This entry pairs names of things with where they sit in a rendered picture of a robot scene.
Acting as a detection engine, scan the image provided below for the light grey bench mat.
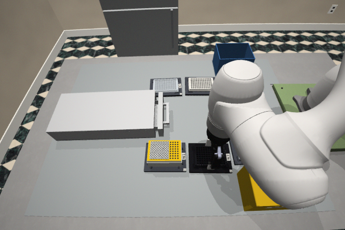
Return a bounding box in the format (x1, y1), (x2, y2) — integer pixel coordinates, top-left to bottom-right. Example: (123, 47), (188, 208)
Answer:
(25, 60), (335, 217)

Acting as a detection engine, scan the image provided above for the dark blue open-top bin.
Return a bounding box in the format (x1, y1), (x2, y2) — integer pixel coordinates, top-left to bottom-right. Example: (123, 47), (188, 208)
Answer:
(212, 43), (255, 76)

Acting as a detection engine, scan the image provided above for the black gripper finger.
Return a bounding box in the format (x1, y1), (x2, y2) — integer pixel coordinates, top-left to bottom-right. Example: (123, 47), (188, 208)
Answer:
(207, 142), (224, 170)
(205, 138), (211, 146)

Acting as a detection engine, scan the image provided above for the black multiwell plate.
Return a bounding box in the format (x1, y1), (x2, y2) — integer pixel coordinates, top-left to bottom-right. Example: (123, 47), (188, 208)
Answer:
(193, 146), (228, 168)

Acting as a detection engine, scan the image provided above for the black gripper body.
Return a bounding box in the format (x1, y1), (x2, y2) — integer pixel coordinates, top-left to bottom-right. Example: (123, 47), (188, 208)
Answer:
(207, 128), (230, 150)

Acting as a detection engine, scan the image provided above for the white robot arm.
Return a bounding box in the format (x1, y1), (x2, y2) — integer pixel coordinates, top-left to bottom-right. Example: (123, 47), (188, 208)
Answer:
(207, 50), (345, 210)

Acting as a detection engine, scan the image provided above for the yellow open-top bin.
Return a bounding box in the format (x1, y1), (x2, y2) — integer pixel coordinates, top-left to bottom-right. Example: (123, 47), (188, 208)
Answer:
(237, 166), (287, 211)

